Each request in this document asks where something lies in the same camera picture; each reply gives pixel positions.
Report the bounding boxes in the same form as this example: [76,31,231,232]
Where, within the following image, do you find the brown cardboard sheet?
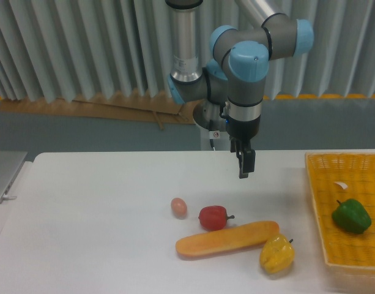
[0,92,199,130]

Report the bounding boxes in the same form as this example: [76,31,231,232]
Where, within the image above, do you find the white paper scrap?
[334,181,349,190]

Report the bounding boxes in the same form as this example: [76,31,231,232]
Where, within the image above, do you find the yellow bell pepper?
[259,233,295,274]

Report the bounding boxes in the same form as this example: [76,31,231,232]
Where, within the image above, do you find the long orange bread loaf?
[175,220,280,258]

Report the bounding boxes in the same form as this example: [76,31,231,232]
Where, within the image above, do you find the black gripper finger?
[230,138,240,159]
[237,141,256,179]

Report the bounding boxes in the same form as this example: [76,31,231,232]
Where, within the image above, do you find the yellow woven basket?
[305,152,375,275]

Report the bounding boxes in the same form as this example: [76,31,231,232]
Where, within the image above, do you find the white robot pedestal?
[199,127,231,151]

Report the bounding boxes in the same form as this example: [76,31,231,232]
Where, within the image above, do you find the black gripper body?
[226,116,261,142]

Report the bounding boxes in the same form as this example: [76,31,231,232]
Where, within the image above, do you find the brown egg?
[171,198,187,219]

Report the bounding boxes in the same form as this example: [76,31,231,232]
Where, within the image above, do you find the grey laptop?
[0,151,27,203]

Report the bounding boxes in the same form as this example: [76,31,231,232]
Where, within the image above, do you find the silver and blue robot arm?
[166,1,314,178]

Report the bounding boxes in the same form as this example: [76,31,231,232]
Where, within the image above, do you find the green bell pepper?
[332,198,372,234]

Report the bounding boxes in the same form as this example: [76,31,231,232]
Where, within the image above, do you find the red bell pepper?
[198,205,235,231]

